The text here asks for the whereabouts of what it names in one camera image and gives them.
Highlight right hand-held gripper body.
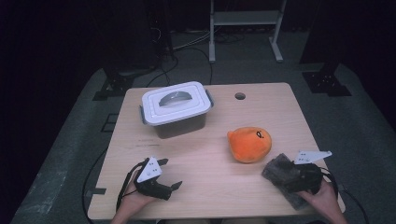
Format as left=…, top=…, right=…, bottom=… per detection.
left=283, top=150, right=332, bottom=196

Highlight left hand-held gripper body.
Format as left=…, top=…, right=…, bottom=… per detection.
left=133, top=156, right=173, bottom=201

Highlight grey fluffy cloth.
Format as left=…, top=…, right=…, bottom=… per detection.
left=261, top=152, right=309, bottom=210

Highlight grey translucent storage box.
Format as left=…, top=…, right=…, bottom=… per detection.
left=138, top=89, right=216, bottom=140

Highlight white box lid grey handle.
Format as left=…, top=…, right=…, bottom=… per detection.
left=141, top=80, right=215, bottom=127

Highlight orange plush toy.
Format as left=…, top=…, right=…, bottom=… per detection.
left=226, top=126, right=273, bottom=164

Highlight person's right hand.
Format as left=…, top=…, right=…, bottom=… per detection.
left=297, top=181, right=339, bottom=216

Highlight person's left hand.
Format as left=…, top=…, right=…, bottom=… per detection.
left=120, top=181, right=157, bottom=218

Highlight black stand base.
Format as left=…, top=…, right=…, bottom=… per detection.
left=92, top=66, right=134, bottom=102
left=302, top=60, right=353, bottom=97

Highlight dark equipment stand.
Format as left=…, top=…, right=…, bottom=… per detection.
left=146, top=0, right=176, bottom=62

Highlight white metal stand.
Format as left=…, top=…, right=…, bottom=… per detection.
left=208, top=0, right=288, bottom=64

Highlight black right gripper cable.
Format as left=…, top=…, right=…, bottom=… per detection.
left=319, top=167, right=339, bottom=194

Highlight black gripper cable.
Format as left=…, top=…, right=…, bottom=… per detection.
left=319, top=167, right=339, bottom=194
left=115, top=158, right=150, bottom=213

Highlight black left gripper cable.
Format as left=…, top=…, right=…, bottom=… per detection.
left=115, top=158, right=150, bottom=213

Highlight black floor cable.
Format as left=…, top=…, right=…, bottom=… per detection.
left=342, top=188, right=370, bottom=224
left=146, top=54, right=180, bottom=88
left=183, top=46, right=214, bottom=86
left=81, top=148, right=108, bottom=224

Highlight white floor cables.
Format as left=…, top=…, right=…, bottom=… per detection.
left=172, top=29, right=213, bottom=50

